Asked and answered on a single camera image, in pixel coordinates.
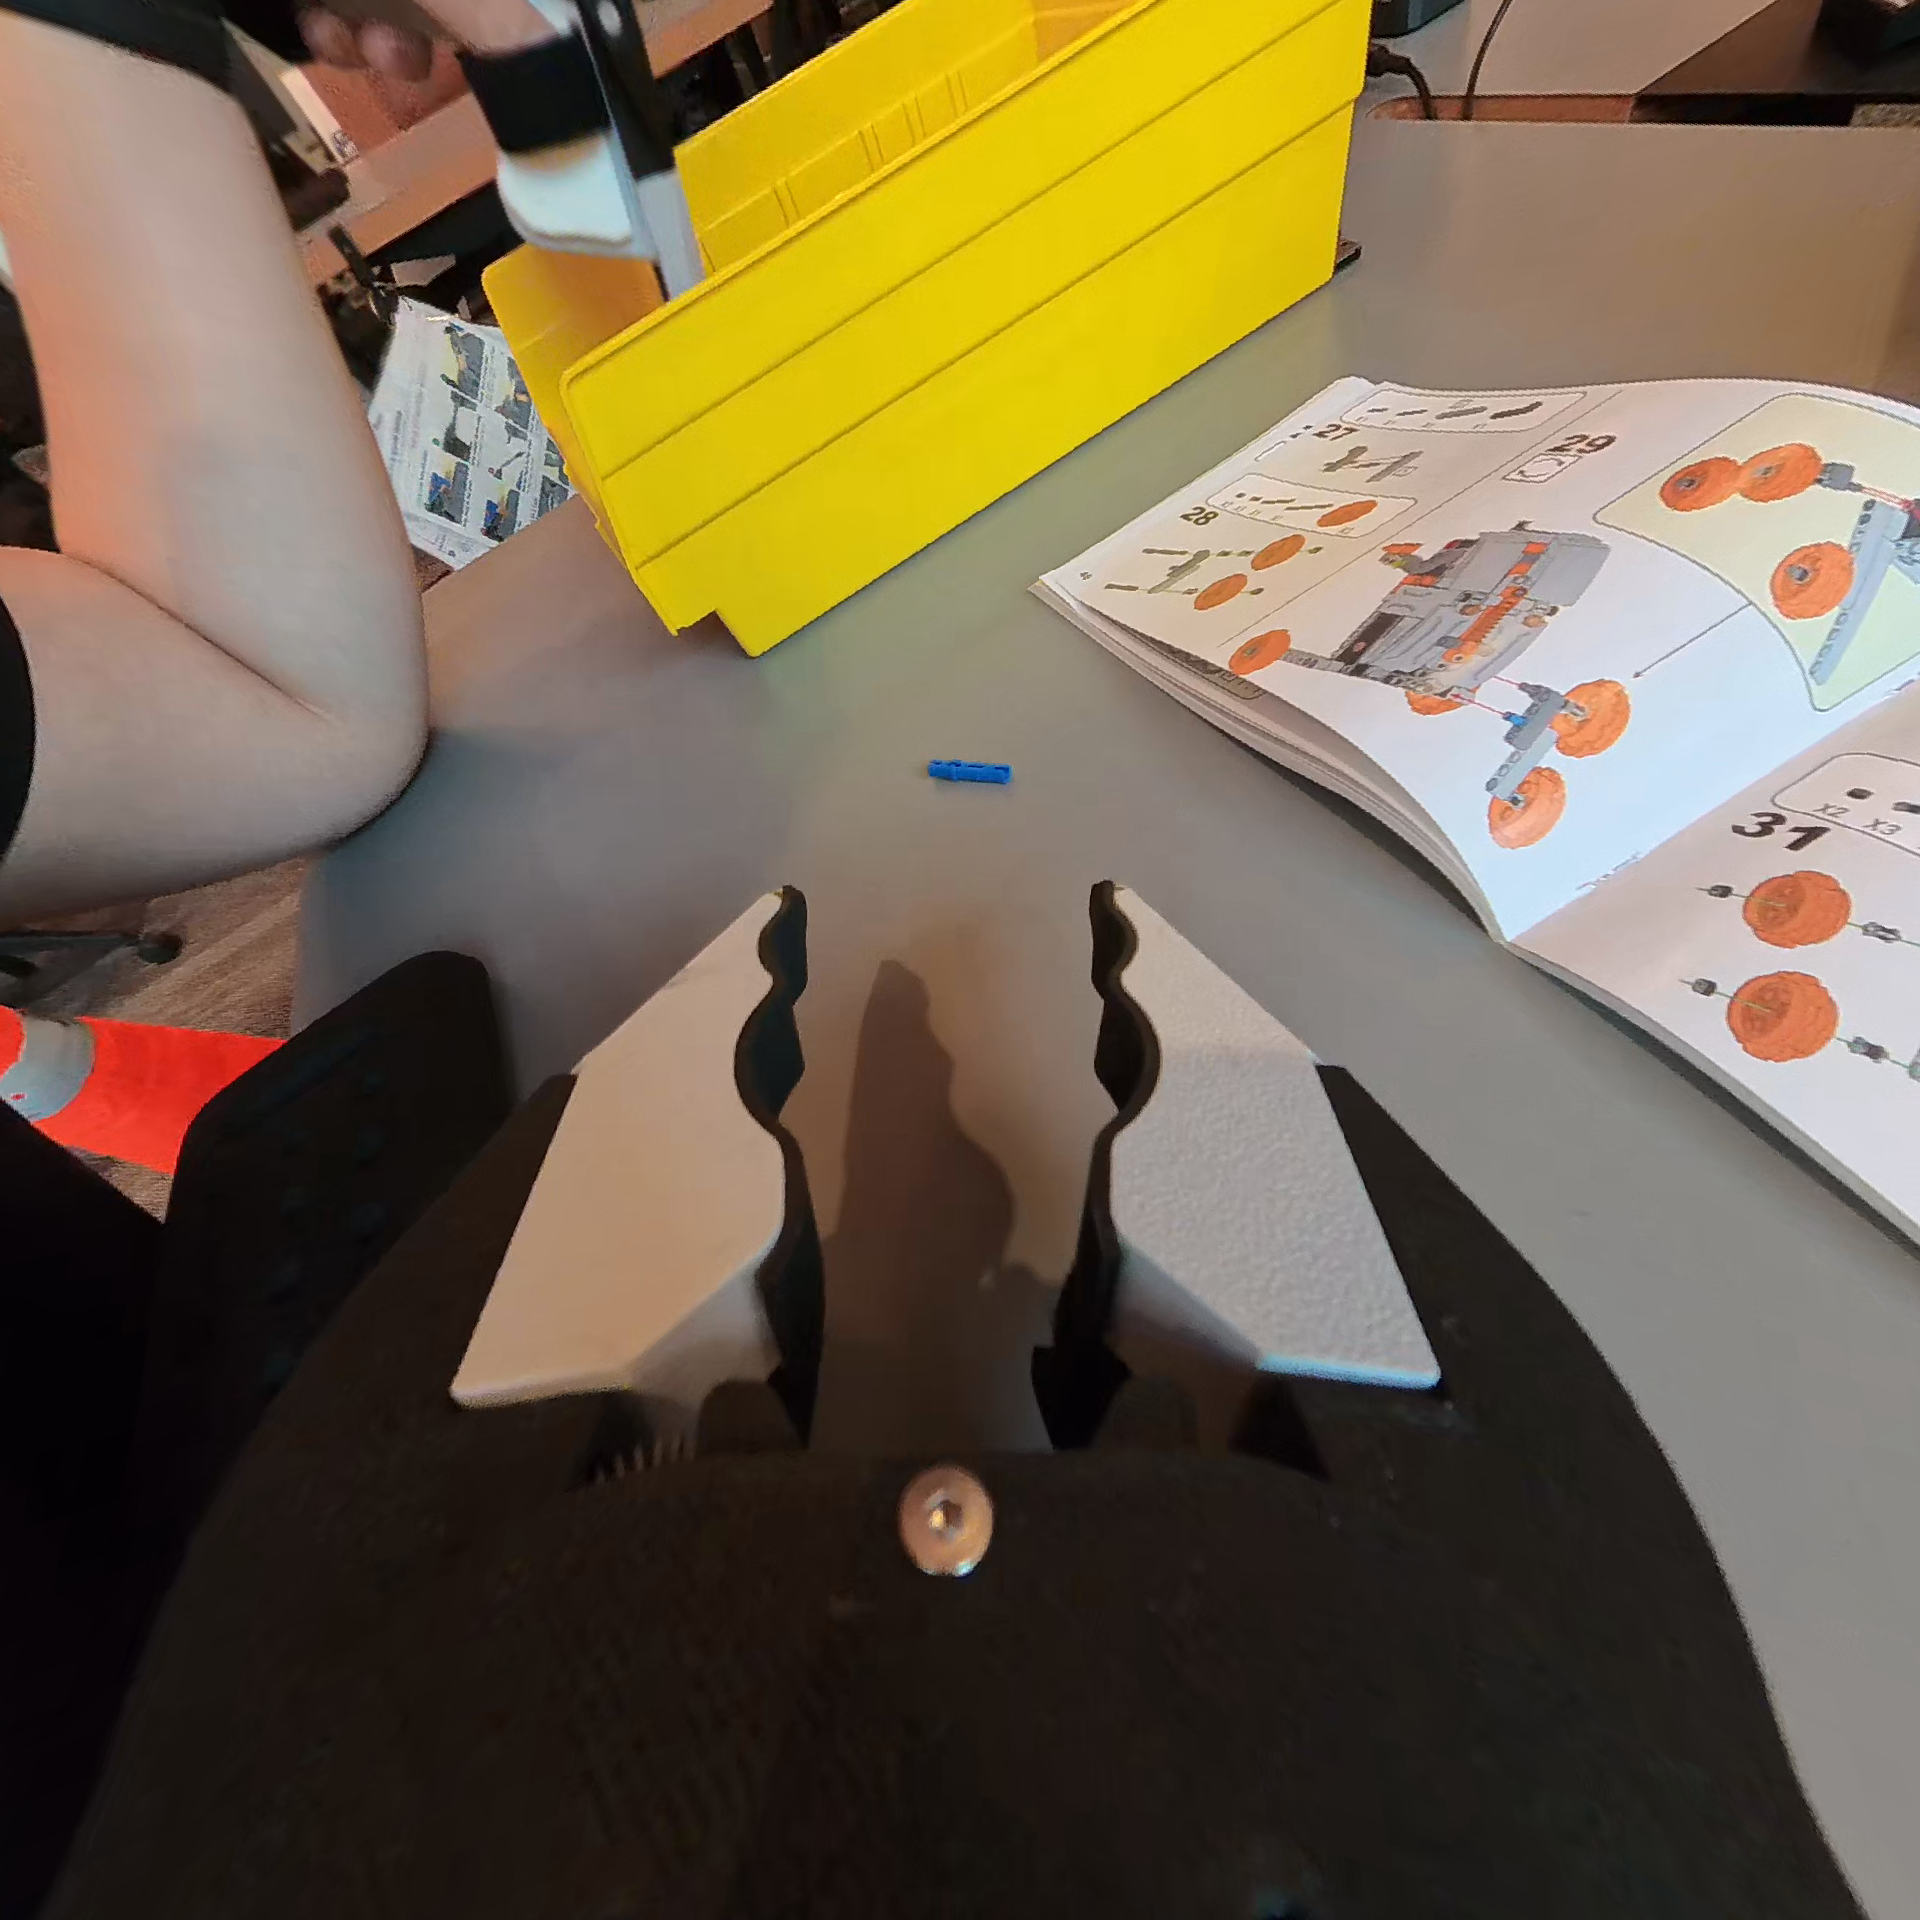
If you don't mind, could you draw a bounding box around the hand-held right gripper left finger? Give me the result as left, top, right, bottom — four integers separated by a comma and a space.
449, 886, 830, 1446

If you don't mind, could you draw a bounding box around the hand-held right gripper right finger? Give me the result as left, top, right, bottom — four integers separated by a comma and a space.
1032, 880, 1444, 1455

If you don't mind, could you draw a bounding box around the yellow plastic bin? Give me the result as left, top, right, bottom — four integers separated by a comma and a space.
481, 0, 1375, 657

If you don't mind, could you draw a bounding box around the instruction booklet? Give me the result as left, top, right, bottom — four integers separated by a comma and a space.
1032, 376, 1920, 1249

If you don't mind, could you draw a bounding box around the person's left forearm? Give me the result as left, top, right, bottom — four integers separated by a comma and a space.
0, 30, 436, 782

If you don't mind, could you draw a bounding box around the grey desk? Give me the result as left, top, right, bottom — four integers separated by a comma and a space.
292, 112, 1920, 1920

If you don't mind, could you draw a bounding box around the black desk mat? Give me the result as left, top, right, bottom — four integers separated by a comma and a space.
1634, 0, 1920, 108

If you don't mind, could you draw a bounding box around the person's left hand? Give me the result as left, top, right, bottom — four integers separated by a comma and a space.
300, 0, 576, 79

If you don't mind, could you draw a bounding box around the brown table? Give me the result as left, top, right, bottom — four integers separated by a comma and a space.
300, 0, 783, 266

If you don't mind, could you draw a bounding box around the printed photo leaflet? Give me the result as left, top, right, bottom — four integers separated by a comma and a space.
369, 299, 578, 570

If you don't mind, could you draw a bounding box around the orange traffic cone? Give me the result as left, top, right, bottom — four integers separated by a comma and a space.
0, 1009, 288, 1179

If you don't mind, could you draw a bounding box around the black chair base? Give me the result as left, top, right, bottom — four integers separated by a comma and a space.
0, 922, 184, 970

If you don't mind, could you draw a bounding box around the person's black shirt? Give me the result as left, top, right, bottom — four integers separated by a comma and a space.
0, 593, 184, 1920

